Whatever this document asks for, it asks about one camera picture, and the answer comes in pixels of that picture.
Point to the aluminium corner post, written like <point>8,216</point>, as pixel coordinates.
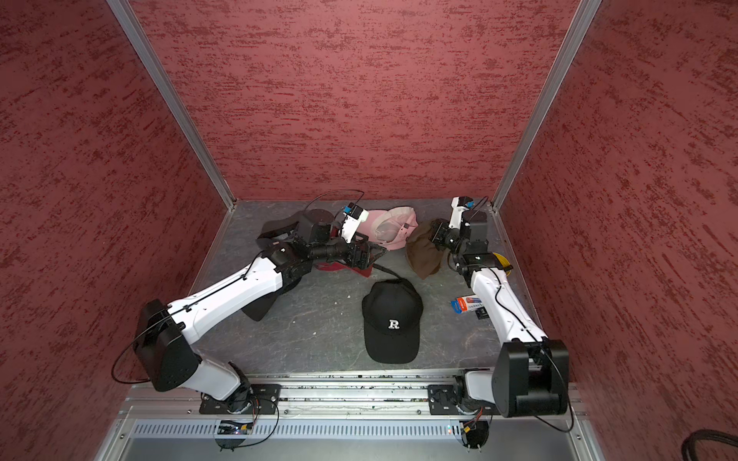
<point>573,39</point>
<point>131,27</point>

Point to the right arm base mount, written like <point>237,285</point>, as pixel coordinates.
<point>444,400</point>

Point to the brown baseball cap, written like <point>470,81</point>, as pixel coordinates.
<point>423,256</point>

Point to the dark red baseball cap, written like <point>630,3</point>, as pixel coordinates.
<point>335,266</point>

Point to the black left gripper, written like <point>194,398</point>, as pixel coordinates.
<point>363,260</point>

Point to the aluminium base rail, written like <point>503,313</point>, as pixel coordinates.
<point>351,405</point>

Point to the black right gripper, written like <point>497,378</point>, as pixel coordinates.
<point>438,237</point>

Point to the black baseball cap letter R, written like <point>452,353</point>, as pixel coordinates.
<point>392,313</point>

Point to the black cap under left arm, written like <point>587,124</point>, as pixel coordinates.
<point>259,308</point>

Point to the right rear aluminium corner post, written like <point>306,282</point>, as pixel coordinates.
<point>573,39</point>

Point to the left rear aluminium corner post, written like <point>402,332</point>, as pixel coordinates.
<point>131,27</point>

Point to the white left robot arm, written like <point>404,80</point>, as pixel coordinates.
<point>166,335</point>

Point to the grey baseball cap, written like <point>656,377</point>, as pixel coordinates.
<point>275,231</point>

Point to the toothpaste tube box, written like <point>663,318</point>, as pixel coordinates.
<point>466,304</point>

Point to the pink baseball cap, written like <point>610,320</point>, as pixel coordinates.
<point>391,228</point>

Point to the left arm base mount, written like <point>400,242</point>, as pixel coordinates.
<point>259,399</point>

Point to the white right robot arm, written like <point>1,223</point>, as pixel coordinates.
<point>531,376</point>

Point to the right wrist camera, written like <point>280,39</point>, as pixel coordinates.
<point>459,206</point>

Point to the yellow plastic cup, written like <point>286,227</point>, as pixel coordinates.
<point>504,264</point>

